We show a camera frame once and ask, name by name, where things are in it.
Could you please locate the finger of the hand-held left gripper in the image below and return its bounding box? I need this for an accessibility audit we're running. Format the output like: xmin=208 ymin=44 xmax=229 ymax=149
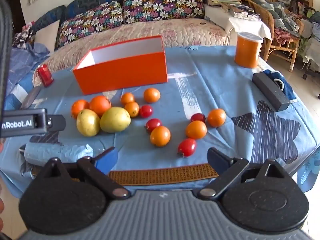
xmin=47 ymin=114 xmax=67 ymax=132

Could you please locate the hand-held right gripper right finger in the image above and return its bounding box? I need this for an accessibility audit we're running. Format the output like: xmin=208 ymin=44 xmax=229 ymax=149
xmin=197 ymin=147 xmax=292 ymax=200

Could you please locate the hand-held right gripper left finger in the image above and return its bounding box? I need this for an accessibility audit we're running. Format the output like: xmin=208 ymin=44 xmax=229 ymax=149
xmin=37 ymin=147 xmax=130 ymax=200

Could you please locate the large orange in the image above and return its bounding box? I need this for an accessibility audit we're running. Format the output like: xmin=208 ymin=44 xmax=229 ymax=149
xmin=71 ymin=99 xmax=90 ymax=119
xmin=89 ymin=95 xmax=112 ymax=117

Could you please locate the yellow potato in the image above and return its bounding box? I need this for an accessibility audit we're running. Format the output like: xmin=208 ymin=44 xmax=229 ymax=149
xmin=76 ymin=109 xmax=101 ymax=137

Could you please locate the red tomato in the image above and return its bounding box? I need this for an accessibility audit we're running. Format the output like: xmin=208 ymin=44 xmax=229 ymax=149
xmin=139 ymin=105 xmax=153 ymax=118
xmin=177 ymin=138 xmax=197 ymax=157
xmin=145 ymin=118 xmax=162 ymax=132
xmin=190 ymin=113 xmax=206 ymax=123

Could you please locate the medium orange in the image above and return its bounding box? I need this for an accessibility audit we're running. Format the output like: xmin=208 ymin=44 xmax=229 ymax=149
xmin=143 ymin=88 xmax=161 ymax=103
xmin=150 ymin=126 xmax=171 ymax=147
xmin=207 ymin=108 xmax=227 ymax=128
xmin=185 ymin=120 xmax=208 ymax=140

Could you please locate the yellow-green apple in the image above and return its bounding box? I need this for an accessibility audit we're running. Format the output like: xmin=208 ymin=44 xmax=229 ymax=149
xmin=100 ymin=107 xmax=131 ymax=133

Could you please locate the small orange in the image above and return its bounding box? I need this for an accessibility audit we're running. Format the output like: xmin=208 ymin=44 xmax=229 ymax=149
xmin=124 ymin=102 xmax=140 ymax=118
xmin=120 ymin=92 xmax=135 ymax=106

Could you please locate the orange cardboard box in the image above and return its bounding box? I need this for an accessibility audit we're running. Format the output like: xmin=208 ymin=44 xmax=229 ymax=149
xmin=72 ymin=35 xmax=168 ymax=95

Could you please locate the grey glasses case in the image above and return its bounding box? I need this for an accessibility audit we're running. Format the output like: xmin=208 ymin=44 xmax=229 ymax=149
xmin=20 ymin=86 xmax=42 ymax=110

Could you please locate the blue plastic-wrapped bundle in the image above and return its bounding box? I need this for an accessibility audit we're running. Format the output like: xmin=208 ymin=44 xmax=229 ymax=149
xmin=19 ymin=141 xmax=93 ymax=167

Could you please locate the red soda can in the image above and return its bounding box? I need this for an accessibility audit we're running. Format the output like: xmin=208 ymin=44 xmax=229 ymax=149
xmin=37 ymin=64 xmax=54 ymax=87

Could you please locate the brown woven mat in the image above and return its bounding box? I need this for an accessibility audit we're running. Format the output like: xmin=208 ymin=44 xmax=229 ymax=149
xmin=109 ymin=163 xmax=220 ymax=186

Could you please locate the blue striped blanket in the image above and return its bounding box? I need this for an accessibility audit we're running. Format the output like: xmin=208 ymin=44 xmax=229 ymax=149
xmin=5 ymin=42 xmax=50 ymax=110

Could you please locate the blue printed tablecloth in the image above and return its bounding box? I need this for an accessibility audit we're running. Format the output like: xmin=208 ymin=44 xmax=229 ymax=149
xmin=0 ymin=45 xmax=320 ymax=198

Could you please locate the black rectangular box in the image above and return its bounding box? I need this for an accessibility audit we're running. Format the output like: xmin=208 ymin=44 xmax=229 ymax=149
xmin=252 ymin=72 xmax=291 ymax=112

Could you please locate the white pillow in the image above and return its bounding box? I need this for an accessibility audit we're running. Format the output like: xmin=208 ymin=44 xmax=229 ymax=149
xmin=34 ymin=19 xmax=60 ymax=53

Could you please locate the dark floral cloth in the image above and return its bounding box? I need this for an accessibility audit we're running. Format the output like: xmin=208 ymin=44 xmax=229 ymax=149
xmin=12 ymin=21 xmax=35 ymax=48

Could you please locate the dark blue cloth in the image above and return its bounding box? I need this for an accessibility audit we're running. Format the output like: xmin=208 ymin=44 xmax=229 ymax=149
xmin=262 ymin=69 xmax=298 ymax=103

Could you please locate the floral cushion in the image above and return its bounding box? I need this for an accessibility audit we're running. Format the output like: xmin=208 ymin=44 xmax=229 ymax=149
xmin=122 ymin=0 xmax=205 ymax=22
xmin=56 ymin=1 xmax=124 ymax=49

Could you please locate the orange cylindrical container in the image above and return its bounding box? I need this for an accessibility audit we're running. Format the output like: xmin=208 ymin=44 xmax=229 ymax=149
xmin=234 ymin=32 xmax=264 ymax=68

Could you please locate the office chair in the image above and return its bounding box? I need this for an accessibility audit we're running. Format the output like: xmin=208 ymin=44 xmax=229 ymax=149
xmin=300 ymin=37 xmax=320 ymax=100

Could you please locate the dark blue patterned sofa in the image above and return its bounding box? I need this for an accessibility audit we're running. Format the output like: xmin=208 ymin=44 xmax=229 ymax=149
xmin=32 ymin=0 xmax=229 ymax=73

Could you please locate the wicker chair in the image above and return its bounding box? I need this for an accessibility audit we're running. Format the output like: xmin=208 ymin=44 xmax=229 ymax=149
xmin=245 ymin=0 xmax=304 ymax=72

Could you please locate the pink quilted sofa cover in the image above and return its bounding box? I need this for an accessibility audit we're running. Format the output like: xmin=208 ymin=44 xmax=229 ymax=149
xmin=42 ymin=19 xmax=229 ymax=73

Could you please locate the white cloth-covered side table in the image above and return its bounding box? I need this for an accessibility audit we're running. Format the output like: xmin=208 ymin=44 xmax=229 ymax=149
xmin=204 ymin=5 xmax=272 ymax=47

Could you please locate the row of small boxes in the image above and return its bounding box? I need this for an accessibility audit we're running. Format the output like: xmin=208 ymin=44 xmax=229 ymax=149
xmin=229 ymin=6 xmax=259 ymax=20

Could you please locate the pile of clothes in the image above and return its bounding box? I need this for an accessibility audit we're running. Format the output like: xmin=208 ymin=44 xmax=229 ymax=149
xmin=251 ymin=0 xmax=303 ymax=38

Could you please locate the black braided cable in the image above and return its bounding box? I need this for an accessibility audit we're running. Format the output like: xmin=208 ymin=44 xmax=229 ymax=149
xmin=0 ymin=0 xmax=13 ymax=117

